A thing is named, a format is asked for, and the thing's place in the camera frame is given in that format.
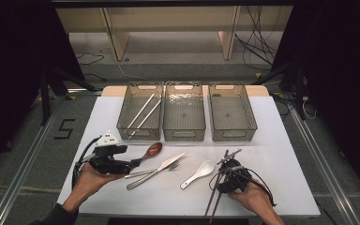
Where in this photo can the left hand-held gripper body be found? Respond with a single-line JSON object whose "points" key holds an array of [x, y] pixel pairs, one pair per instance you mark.
{"points": [[109, 164]]}

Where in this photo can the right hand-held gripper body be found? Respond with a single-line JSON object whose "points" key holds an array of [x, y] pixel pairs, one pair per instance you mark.
{"points": [[236, 178]]}

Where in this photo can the brown wooden spoon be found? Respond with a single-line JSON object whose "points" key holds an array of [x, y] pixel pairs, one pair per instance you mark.
{"points": [[154, 150]]}

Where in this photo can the white ceramic spoon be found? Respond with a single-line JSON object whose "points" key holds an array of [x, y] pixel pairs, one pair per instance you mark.
{"points": [[205, 168]]}

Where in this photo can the silver metal table knife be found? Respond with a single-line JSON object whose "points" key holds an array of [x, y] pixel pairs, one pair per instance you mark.
{"points": [[168, 162]]}

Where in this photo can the transparent grey plastic bin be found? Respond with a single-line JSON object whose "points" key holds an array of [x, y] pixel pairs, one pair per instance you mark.
{"points": [[184, 115], [231, 115], [140, 106]]}

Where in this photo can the person's right hand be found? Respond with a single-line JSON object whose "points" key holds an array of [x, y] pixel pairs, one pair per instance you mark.
{"points": [[256, 197]]}

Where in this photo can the person's left hand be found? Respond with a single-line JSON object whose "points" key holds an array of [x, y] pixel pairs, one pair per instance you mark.
{"points": [[86, 184]]}

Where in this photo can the black metal stand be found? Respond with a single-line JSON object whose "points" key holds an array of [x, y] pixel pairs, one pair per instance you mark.
{"points": [[45, 100], [299, 93]]}

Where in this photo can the black curtain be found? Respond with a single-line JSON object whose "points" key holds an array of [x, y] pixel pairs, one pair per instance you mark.
{"points": [[12, 62], [340, 62]]}

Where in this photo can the light wooden desk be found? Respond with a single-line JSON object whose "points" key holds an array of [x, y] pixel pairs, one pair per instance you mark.
{"points": [[168, 18]]}

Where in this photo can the short aluminium floor rail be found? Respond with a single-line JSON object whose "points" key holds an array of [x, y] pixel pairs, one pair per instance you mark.
{"points": [[84, 91]]}

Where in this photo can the long aluminium floor rail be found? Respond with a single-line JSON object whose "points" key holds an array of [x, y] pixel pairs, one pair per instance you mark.
{"points": [[325, 175], [22, 175]]}

